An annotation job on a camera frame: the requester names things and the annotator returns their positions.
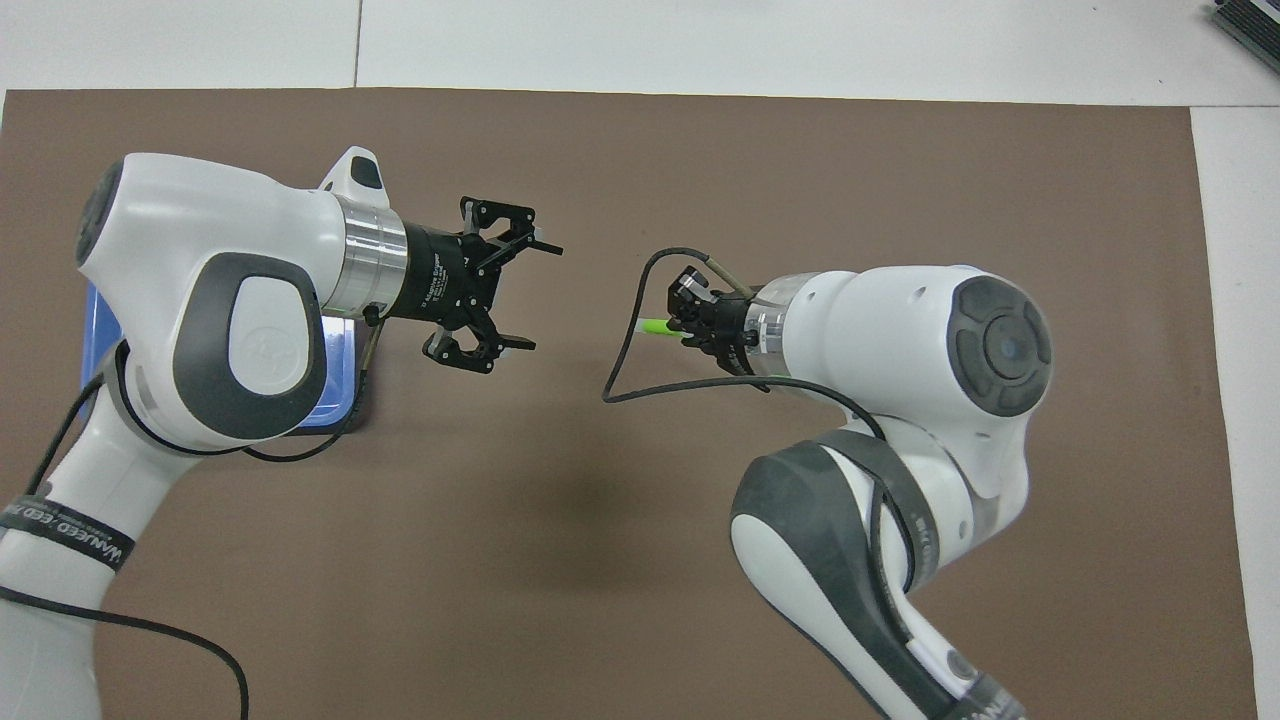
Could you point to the brown table mat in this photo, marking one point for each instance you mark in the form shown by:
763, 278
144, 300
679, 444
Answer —
600, 550

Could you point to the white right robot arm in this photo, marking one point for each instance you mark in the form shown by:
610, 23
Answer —
900, 340

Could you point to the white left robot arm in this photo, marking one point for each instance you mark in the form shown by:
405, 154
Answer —
200, 250

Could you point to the green pen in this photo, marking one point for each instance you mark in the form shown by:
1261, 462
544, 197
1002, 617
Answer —
660, 326

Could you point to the blue plastic tray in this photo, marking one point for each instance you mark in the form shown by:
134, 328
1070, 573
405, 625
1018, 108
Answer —
335, 400

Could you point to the grey ribbed device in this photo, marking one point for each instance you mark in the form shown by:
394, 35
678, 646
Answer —
1255, 25

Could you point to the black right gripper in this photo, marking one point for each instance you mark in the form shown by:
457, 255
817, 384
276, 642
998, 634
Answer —
728, 330

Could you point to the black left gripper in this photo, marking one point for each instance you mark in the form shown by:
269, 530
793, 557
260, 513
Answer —
445, 280

